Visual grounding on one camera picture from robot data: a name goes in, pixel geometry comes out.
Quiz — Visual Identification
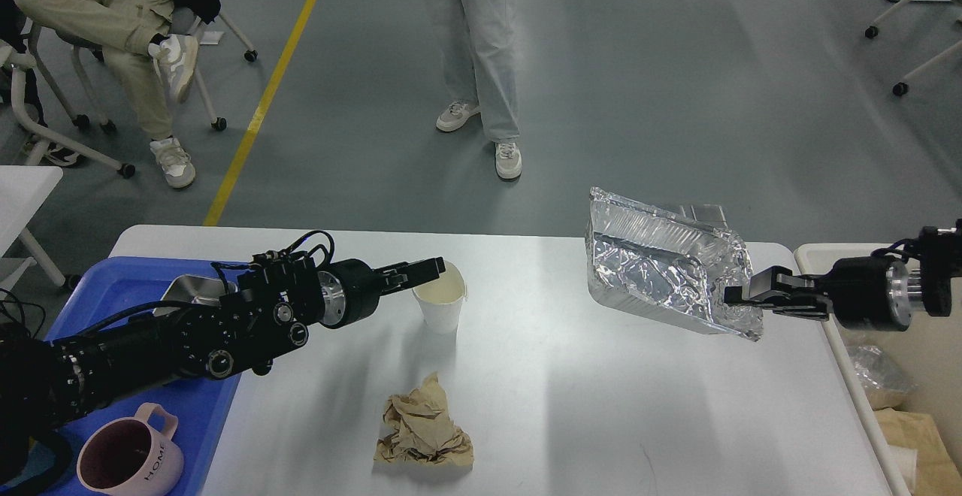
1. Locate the pink home mug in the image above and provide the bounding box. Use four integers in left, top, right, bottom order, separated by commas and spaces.
76, 401, 183, 495

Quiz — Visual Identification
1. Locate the blue plastic tray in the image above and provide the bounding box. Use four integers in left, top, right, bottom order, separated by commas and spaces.
46, 257, 240, 495

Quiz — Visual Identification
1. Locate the stainless steel rectangular tin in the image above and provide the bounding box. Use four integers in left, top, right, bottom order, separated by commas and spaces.
161, 274, 237, 307

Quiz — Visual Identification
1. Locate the brown paper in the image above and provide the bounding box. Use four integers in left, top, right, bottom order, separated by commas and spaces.
372, 372, 475, 467
875, 408, 961, 495

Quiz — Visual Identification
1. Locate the aluminium foil tray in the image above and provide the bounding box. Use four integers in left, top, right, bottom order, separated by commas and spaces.
586, 187, 764, 341

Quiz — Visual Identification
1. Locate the white paper cup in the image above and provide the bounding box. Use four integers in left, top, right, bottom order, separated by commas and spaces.
413, 259, 468, 334

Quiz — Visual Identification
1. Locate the standing person in jeans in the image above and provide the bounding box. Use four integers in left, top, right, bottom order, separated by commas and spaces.
425, 0, 522, 181

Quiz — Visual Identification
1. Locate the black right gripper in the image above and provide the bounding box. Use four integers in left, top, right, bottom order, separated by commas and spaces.
724, 256, 913, 331

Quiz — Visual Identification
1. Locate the seated person in khaki trousers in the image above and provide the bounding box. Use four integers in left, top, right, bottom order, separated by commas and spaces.
13, 0, 221, 189

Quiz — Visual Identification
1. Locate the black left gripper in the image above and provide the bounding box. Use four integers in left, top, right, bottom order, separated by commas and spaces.
317, 257, 446, 329

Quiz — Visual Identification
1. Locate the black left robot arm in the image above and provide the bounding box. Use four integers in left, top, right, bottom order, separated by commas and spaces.
2, 241, 446, 495

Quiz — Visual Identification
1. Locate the white side table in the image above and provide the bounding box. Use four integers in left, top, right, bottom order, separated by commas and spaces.
1, 166, 81, 291

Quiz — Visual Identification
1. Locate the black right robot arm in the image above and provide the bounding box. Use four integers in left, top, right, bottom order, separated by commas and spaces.
724, 222, 961, 332

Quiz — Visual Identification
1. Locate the white plastic bin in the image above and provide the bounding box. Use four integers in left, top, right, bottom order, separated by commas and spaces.
794, 241, 961, 473

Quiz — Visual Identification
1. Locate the crumpled foil in bin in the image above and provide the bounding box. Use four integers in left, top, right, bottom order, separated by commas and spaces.
846, 344, 917, 410

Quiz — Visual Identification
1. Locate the white chair base right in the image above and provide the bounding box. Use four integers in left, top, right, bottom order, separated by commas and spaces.
861, 0, 960, 100

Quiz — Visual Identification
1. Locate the clear floor plate right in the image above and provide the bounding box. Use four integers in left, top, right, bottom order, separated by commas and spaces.
679, 204, 729, 228

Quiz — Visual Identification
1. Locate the brown paper in bin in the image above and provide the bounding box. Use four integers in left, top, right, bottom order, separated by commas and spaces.
875, 408, 961, 495

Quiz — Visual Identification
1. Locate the black cable bundle left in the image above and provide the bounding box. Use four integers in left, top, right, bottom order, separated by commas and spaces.
0, 288, 35, 339

